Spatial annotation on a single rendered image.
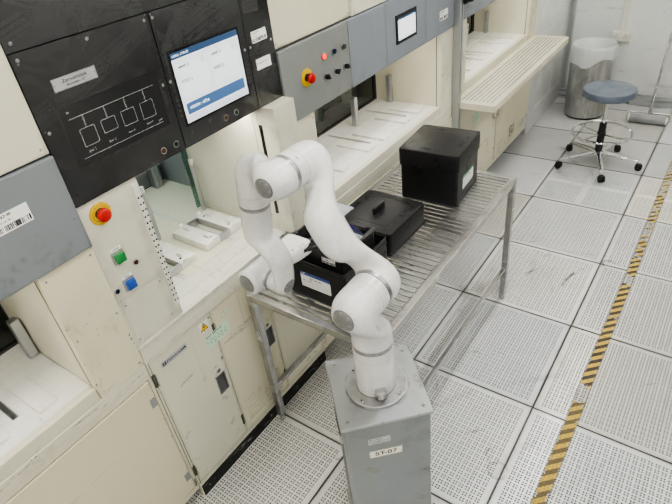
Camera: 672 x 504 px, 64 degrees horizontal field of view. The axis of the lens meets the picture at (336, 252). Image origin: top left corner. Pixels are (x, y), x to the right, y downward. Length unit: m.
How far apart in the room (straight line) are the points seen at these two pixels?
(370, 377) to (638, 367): 1.67
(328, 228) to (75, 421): 0.99
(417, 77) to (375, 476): 2.27
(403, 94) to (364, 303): 2.20
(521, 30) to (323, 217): 3.50
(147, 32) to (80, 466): 1.31
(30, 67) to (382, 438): 1.34
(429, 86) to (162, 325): 2.10
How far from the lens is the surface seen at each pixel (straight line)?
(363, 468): 1.80
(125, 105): 1.64
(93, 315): 1.73
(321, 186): 1.38
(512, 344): 2.93
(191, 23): 1.78
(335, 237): 1.36
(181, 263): 2.15
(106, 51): 1.60
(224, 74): 1.87
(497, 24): 4.71
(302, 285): 2.03
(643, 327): 3.19
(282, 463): 2.52
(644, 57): 5.72
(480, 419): 2.61
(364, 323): 1.38
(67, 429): 1.87
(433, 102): 3.33
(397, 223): 2.22
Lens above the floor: 2.07
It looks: 35 degrees down
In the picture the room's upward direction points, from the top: 7 degrees counter-clockwise
